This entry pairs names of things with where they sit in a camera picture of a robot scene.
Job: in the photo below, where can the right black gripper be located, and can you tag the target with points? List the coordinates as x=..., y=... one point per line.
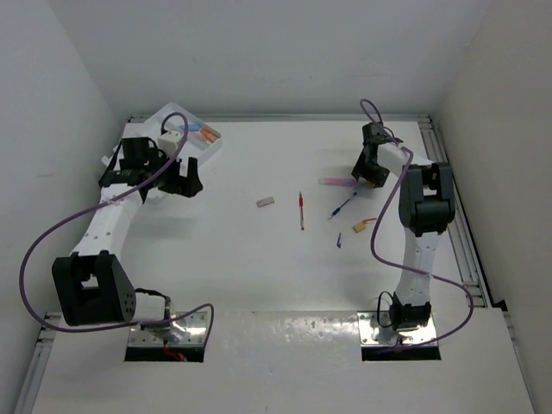
x=361, y=172

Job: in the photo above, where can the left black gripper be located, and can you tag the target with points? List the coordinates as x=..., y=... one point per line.
x=183, y=185

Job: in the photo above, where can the purple pink highlighter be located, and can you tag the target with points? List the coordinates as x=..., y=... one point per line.
x=332, y=181

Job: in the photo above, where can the orange capped white highlighter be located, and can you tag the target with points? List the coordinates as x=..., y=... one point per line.
x=366, y=189

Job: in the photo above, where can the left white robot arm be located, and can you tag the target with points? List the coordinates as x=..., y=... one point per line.
x=91, y=284

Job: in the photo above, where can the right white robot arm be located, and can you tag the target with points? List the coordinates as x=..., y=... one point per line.
x=426, y=206

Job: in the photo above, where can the blue pen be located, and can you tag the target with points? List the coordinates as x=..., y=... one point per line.
x=337, y=210

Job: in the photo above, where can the white compartment tray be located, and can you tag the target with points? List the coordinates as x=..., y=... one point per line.
x=190, y=138

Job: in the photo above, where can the yellow eraser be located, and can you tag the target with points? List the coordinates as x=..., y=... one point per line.
x=359, y=227

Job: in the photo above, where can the red pen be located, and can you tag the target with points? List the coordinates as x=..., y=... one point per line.
x=301, y=210

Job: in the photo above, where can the white eraser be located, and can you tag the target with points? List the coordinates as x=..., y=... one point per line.
x=265, y=202

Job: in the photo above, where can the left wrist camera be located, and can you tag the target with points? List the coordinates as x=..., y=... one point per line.
x=169, y=141

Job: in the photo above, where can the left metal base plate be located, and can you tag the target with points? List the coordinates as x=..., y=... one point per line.
x=187, y=332

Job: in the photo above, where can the metal base plate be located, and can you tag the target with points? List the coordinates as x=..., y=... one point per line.
x=373, y=335
x=187, y=332

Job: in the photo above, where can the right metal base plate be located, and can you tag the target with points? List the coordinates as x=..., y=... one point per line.
x=373, y=335

